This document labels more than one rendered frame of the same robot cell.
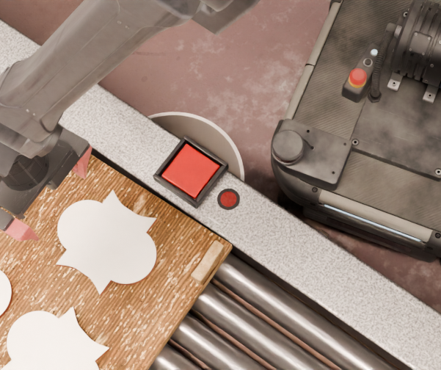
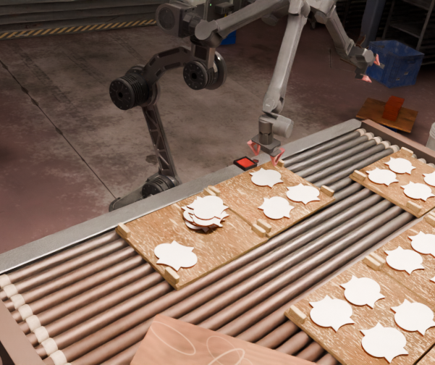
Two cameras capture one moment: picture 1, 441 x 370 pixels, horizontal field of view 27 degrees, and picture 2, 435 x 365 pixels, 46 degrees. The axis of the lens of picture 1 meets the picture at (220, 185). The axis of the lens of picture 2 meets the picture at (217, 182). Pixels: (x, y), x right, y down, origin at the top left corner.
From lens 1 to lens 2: 207 cm
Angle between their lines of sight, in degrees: 59
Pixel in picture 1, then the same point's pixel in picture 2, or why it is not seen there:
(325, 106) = not seen: hidden behind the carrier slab
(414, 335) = (301, 144)
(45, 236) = (260, 189)
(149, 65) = not seen: hidden behind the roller
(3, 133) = (279, 103)
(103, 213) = (257, 176)
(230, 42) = not seen: hidden behind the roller
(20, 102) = (284, 81)
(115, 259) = (273, 177)
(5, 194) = (273, 144)
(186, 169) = (245, 163)
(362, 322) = (297, 150)
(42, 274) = (273, 192)
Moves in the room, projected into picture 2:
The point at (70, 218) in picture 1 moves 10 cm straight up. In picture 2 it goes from (257, 182) to (260, 161)
